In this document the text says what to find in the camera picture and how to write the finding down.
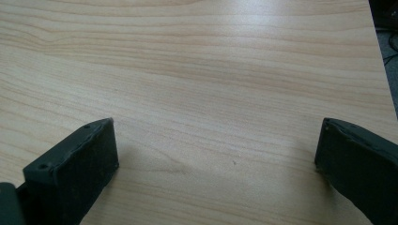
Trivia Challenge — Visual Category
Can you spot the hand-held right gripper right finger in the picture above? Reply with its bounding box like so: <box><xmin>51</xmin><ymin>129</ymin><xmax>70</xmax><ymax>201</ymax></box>
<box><xmin>314</xmin><ymin>117</ymin><xmax>398</xmax><ymax>225</ymax></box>

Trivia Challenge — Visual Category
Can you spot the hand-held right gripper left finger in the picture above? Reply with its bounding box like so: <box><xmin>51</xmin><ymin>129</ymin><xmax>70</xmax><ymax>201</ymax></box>
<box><xmin>16</xmin><ymin>117</ymin><xmax>120</xmax><ymax>225</ymax></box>

